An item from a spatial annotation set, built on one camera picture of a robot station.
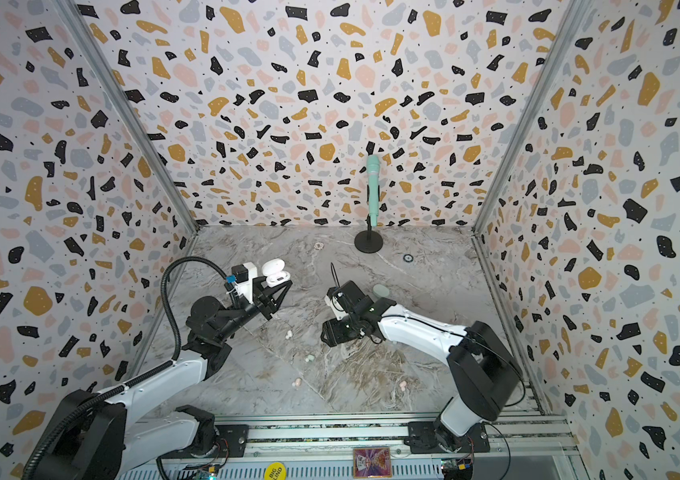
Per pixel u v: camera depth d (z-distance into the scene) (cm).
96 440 40
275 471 69
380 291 103
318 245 117
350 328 72
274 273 74
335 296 68
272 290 70
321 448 73
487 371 44
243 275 64
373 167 95
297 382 83
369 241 118
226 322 65
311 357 87
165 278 56
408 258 113
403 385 83
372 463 70
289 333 92
